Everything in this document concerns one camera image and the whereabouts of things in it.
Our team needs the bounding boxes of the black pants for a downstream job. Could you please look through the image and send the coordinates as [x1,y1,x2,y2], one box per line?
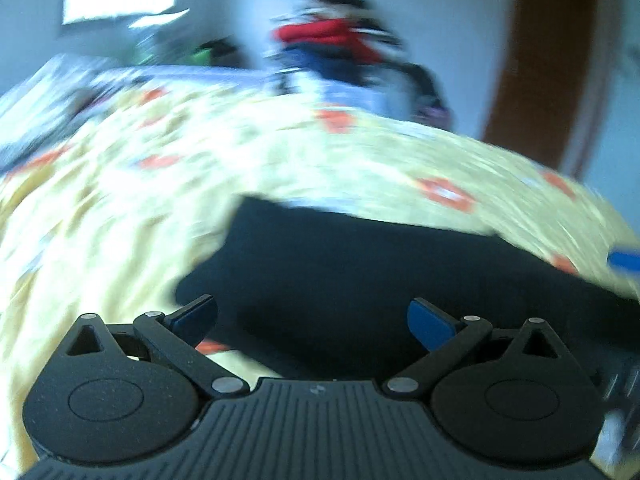
[175,197,639,380]

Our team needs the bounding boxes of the yellow floral bed quilt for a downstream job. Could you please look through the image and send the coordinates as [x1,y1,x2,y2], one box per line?
[1,55,639,479]

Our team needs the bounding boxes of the brown wooden door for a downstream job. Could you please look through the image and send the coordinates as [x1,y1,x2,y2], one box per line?
[483,0,620,179]

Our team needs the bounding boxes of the pile of clothes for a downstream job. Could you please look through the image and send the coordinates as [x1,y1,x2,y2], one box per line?
[196,0,454,130]

